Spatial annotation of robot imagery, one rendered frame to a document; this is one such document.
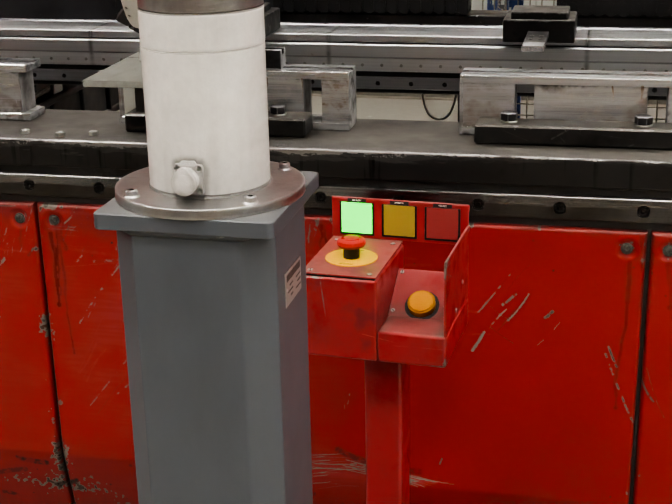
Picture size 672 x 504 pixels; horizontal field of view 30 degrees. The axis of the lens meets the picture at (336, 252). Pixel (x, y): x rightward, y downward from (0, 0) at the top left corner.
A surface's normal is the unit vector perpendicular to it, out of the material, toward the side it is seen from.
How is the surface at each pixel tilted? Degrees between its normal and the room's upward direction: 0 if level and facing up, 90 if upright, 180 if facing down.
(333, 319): 90
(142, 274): 90
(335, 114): 90
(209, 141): 90
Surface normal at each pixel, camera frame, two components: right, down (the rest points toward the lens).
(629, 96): -0.21, 0.33
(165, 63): -0.47, 0.30
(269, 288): 0.52, 0.27
